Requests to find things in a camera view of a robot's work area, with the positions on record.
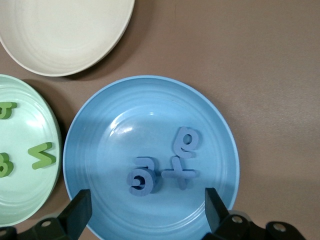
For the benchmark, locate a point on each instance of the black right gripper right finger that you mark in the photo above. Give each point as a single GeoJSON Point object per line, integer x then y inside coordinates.
{"type": "Point", "coordinates": [218, 218]}

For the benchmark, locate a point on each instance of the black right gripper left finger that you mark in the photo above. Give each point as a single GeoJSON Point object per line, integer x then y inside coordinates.
{"type": "Point", "coordinates": [72, 215]}

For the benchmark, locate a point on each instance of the blue foam letter X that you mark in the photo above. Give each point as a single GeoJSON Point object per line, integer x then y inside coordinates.
{"type": "Point", "coordinates": [178, 173]}

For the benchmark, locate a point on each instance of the green foam letter N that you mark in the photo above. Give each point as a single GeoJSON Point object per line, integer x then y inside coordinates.
{"type": "Point", "coordinates": [41, 153]}

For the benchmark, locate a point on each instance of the green foam letter B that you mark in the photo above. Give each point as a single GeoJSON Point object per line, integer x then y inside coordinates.
{"type": "Point", "coordinates": [6, 170]}

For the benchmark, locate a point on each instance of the blue foam letter e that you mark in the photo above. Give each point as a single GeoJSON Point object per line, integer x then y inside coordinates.
{"type": "Point", "coordinates": [178, 145]}

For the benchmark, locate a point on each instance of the blue foam letter m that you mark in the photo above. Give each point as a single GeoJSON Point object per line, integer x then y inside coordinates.
{"type": "Point", "coordinates": [143, 161]}

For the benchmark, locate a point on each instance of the green foam letter p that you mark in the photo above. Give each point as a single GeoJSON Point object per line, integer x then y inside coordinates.
{"type": "Point", "coordinates": [8, 106]}

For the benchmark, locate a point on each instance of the green round plate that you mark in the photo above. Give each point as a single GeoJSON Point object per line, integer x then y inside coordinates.
{"type": "Point", "coordinates": [25, 190]}

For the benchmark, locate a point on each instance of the blue round plate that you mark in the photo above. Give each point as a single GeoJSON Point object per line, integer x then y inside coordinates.
{"type": "Point", "coordinates": [105, 150]}

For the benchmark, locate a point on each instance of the brown table cover mat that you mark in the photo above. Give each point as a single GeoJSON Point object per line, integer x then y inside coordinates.
{"type": "Point", "coordinates": [262, 62]}

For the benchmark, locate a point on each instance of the beige round plate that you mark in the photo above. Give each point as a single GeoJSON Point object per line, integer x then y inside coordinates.
{"type": "Point", "coordinates": [62, 32]}

